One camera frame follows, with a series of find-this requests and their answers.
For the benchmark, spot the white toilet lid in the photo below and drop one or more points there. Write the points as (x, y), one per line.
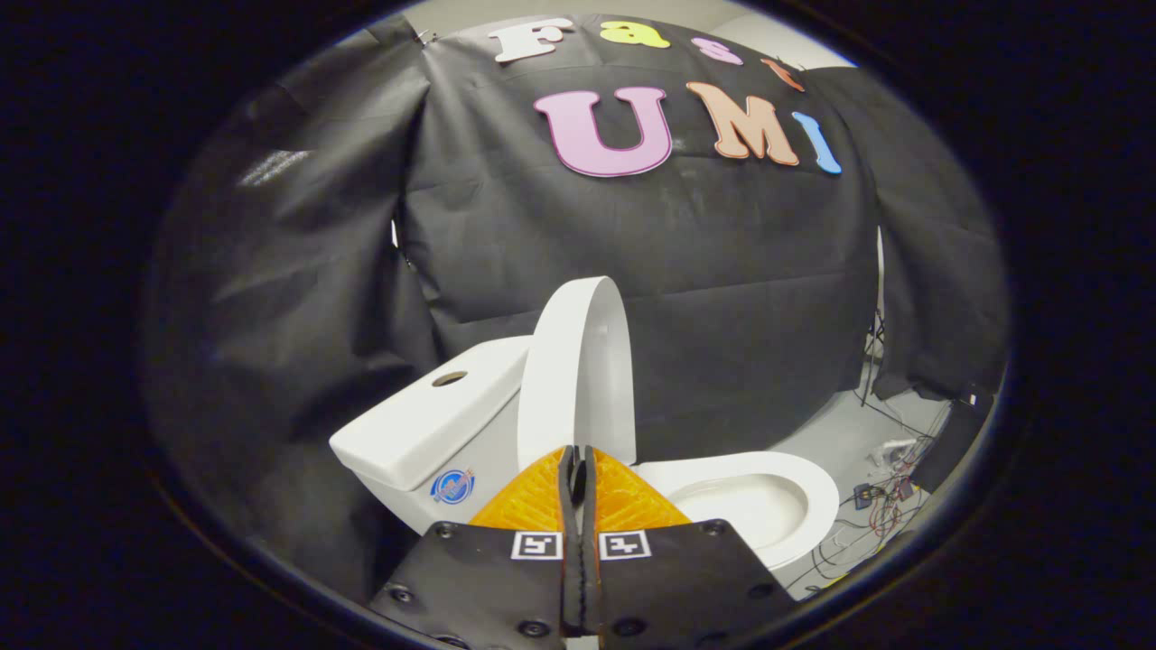
(578, 379)

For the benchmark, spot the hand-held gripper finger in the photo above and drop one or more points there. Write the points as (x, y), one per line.
(589, 578)
(571, 578)

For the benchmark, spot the small blue device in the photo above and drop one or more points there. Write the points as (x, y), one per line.
(862, 493)

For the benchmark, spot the black box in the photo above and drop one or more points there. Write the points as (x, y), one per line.
(953, 442)

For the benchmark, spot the white toilet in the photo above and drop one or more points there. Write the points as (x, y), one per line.
(424, 424)

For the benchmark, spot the backdrop support stand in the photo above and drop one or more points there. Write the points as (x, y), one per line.
(874, 352)

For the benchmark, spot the small dark circuit board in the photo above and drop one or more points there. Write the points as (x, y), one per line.
(903, 489)

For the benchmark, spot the black backdrop cloth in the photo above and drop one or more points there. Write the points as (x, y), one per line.
(722, 271)

